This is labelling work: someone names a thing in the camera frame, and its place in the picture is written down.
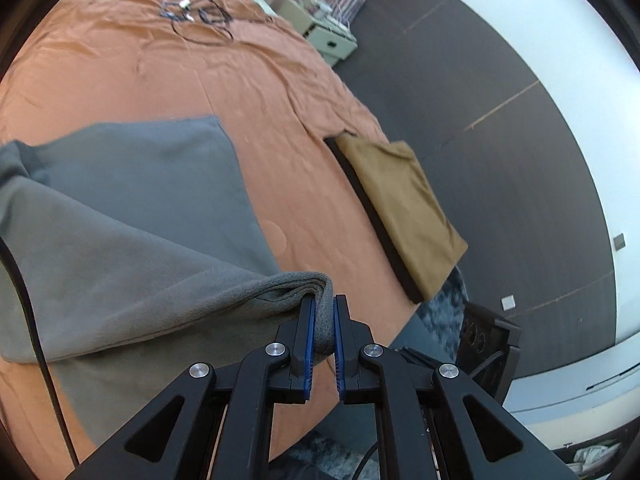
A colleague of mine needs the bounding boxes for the tangled black cables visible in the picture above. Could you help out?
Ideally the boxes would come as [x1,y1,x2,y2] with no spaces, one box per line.
[157,0,273,46]

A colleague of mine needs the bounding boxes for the orange bed sheet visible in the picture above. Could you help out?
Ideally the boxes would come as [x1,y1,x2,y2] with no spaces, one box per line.
[0,0,418,466]

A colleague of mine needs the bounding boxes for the grey garment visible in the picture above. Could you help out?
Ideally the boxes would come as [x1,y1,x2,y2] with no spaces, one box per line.
[0,115,336,453]

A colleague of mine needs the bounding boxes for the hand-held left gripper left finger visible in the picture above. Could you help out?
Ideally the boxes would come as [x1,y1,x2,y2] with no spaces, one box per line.
[65,296,319,480]

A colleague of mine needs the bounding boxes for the black tether cable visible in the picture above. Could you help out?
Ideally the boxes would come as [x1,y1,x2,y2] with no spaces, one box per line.
[0,235,81,466]

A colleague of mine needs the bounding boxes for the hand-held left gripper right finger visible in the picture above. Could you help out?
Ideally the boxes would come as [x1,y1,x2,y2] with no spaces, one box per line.
[331,295,581,480]

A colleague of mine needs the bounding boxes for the striped bag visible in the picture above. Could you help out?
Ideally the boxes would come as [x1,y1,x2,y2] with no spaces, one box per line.
[332,0,371,23]

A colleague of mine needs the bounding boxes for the cream nightstand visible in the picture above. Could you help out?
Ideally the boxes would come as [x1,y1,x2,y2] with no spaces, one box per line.
[277,0,358,67]

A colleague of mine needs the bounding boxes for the mustard folded garment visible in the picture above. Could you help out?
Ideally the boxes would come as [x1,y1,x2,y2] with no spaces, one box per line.
[336,132,469,301]

